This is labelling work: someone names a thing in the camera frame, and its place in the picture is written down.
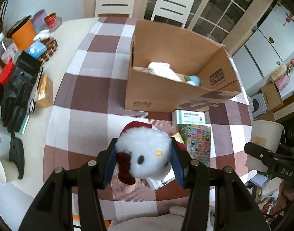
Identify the brown white checkered tablecloth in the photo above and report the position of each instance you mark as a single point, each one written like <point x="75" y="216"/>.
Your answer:
<point x="88" y="112"/>

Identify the small orange cardboard box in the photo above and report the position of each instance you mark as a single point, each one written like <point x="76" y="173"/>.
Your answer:
<point x="45" y="92"/>

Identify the white refrigerator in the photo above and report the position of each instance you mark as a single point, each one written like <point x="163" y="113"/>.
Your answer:
<point x="268" y="47"/>

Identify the black leather glove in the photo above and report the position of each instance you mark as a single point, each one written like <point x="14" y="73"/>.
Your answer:
<point x="17" y="91"/>

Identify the small red cup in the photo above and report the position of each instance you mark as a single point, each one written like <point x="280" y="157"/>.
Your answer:
<point x="50" y="19"/>

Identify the light blue tissue pack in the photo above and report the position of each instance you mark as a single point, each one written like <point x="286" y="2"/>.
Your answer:
<point x="36" y="49"/>

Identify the small gold box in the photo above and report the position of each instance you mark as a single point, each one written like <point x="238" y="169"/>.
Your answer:
<point x="178" y="137"/>

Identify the large cardboard box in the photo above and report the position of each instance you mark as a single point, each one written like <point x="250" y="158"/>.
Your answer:
<point x="188" y="54"/>

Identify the green colourful game box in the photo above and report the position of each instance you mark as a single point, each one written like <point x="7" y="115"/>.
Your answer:
<point x="197" y="140"/>

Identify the teal edged notebook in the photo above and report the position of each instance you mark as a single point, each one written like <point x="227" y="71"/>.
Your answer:
<point x="24" y="125"/>

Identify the white clear packaged box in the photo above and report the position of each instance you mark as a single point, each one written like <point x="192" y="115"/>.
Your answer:
<point x="157" y="184"/>

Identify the white paper bucket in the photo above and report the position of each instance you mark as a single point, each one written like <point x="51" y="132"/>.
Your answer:
<point x="266" y="134"/>

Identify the brown beaded trivet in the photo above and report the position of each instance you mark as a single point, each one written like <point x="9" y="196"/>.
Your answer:
<point x="51" y="45"/>

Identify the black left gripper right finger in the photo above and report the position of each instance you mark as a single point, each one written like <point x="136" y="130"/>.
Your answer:
<point x="235" y="209"/>

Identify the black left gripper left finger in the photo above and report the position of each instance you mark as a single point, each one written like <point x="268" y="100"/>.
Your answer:
<point x="52" y="207"/>

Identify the black slotted spatula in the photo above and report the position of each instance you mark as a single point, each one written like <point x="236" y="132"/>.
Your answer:
<point x="16" y="154"/>

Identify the white green medicine box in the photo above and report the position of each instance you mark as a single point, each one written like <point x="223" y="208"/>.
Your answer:
<point x="185" y="117"/>

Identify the lilac cup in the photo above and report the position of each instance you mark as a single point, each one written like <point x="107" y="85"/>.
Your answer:
<point x="38" y="19"/>

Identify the white paper cup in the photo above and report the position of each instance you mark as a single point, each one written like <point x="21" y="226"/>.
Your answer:
<point x="8" y="172"/>

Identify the orange paper cup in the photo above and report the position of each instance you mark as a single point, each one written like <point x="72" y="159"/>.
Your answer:
<point x="23" y="33"/>

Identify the white red plush toy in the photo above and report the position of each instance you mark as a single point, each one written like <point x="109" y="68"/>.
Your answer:
<point x="143" y="151"/>

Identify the white fluffy towel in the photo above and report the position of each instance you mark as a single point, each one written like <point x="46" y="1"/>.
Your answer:
<point x="161" y="69"/>

